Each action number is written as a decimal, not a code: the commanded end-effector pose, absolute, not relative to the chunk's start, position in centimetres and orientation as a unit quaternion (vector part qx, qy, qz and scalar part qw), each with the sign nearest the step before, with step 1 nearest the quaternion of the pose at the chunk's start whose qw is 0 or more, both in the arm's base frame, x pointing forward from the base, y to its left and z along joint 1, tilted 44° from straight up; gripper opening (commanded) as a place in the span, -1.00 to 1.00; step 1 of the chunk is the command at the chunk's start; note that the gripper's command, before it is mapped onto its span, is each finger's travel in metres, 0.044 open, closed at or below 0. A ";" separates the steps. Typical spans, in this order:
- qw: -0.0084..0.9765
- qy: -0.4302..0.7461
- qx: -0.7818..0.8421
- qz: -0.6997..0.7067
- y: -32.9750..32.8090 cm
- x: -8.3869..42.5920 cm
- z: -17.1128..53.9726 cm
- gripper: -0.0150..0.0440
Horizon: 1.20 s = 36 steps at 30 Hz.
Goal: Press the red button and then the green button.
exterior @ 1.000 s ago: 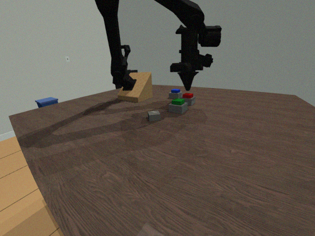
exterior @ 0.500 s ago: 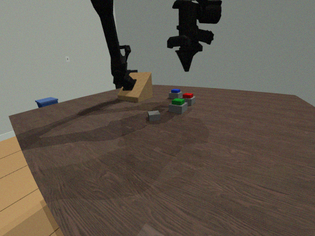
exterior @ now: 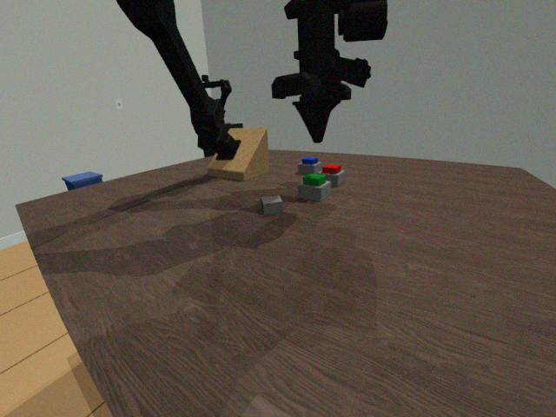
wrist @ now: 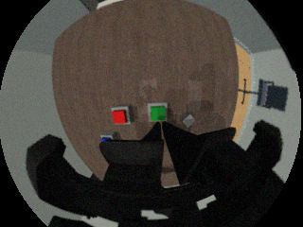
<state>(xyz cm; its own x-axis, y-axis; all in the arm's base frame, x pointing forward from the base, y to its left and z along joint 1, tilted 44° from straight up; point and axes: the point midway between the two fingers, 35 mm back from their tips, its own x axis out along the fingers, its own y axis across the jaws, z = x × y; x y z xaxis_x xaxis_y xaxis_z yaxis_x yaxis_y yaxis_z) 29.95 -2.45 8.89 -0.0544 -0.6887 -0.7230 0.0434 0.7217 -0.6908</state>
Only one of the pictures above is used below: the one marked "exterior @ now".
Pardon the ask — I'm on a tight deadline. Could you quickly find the green button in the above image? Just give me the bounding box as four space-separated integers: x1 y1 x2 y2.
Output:
297 174 331 202

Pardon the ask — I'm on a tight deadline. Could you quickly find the red button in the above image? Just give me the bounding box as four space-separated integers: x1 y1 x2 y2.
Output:
318 165 346 187

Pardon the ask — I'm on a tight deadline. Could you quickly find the blue button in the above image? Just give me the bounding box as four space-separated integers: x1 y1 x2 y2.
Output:
298 157 322 175

